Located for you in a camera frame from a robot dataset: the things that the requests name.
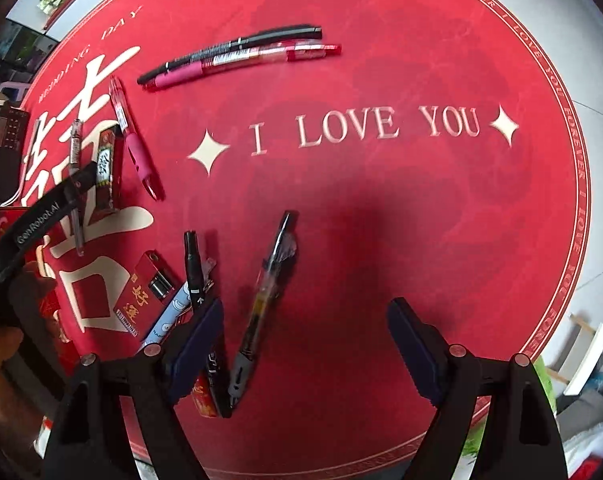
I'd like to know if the green plastic bag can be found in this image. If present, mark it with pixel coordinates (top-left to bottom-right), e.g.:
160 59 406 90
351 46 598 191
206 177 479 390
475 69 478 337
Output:
460 357 558 461

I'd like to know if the black glass cabinet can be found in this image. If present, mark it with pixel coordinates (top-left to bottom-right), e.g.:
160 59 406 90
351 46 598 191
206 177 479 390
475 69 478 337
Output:
0 19 49 92

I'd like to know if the light blue patterned pen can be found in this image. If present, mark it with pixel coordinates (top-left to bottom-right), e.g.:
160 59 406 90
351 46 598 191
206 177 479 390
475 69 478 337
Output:
140 259 217 353

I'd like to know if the red pen with pink grip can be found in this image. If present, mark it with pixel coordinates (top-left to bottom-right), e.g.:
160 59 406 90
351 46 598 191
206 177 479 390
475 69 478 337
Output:
108 76 165 201
144 43 343 92

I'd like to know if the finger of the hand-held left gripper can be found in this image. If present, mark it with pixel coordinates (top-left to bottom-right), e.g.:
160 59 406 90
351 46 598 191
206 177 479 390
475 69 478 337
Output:
0 162 100 278

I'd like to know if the small red lighter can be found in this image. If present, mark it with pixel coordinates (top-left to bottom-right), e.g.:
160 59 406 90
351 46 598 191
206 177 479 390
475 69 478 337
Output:
192 374 218 419

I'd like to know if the black radio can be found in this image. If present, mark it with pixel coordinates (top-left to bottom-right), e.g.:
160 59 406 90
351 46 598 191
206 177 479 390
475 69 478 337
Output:
0 101 30 207

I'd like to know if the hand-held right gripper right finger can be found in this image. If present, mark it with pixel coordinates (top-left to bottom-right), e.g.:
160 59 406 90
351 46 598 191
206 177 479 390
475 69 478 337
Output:
387 297 568 480

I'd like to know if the clear barrel pen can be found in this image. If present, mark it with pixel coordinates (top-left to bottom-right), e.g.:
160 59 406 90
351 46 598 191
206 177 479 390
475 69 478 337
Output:
68 118 87 257

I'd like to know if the white board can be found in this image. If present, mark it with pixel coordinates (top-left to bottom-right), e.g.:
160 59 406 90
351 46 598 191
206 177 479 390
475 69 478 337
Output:
563 322 603 397

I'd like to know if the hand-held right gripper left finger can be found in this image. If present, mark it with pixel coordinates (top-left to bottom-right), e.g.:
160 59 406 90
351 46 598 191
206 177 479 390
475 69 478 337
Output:
41 299 225 480

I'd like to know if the small red box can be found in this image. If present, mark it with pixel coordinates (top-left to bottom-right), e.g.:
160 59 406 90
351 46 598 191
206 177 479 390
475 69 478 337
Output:
115 251 178 337

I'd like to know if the long black marker pen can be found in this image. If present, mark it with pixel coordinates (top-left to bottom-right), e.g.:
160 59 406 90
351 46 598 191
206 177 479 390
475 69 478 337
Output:
137 25 323 85

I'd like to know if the round red printed mat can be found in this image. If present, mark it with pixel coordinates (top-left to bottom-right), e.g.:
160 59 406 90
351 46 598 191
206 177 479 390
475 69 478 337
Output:
18 0 593 480

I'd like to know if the small rectangular printed packet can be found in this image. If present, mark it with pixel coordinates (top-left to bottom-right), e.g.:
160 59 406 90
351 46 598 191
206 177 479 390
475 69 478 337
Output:
92 126 120 217

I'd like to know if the black gel pen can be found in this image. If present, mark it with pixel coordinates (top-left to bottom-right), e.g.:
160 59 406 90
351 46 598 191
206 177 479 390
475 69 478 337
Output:
226 210 298 412

